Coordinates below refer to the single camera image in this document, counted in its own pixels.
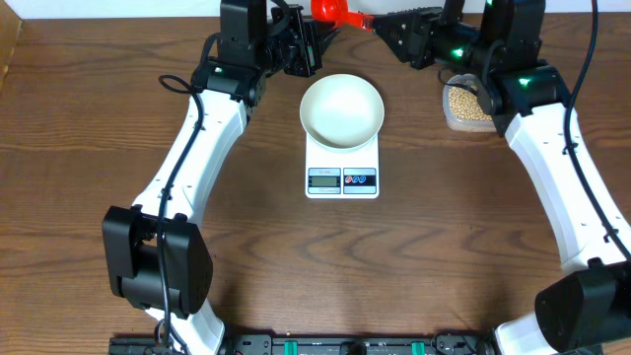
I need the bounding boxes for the brown cardboard side panel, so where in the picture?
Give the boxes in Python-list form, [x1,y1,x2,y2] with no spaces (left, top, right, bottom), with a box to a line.
[0,0,23,86]

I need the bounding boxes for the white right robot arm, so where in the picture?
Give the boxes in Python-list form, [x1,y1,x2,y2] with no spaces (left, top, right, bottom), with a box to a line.
[372,0,630,354]

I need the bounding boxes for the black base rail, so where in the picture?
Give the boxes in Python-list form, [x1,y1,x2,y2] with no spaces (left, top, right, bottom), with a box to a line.
[107,332,605,355]

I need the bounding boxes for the cream plastic bowl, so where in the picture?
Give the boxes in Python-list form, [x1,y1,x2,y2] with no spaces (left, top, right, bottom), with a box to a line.
[300,74,386,152]

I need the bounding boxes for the red plastic measuring scoop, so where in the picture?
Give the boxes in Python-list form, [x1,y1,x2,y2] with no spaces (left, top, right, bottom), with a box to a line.
[311,0,374,32]

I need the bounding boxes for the white digital kitchen scale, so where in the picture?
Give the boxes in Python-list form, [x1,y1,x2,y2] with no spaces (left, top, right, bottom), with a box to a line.
[305,135,381,199]

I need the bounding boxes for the clear container of soybeans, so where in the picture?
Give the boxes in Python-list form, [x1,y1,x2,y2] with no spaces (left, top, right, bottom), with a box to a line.
[443,74,496,133]

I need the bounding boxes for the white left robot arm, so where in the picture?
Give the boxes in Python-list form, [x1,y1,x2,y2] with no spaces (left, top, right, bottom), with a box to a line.
[102,0,338,354]

